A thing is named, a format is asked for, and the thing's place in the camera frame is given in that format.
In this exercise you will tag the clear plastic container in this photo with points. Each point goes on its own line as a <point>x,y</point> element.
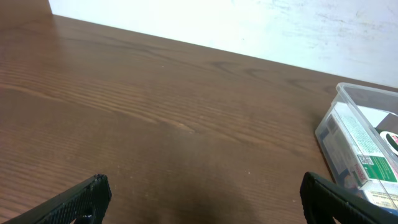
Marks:
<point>376,110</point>

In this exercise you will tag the white and green box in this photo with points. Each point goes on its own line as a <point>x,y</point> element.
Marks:
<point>365,159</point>

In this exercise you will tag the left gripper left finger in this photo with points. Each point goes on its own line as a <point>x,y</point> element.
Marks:
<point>86,202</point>

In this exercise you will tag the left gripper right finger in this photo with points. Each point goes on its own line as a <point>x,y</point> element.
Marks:
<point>327,203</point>

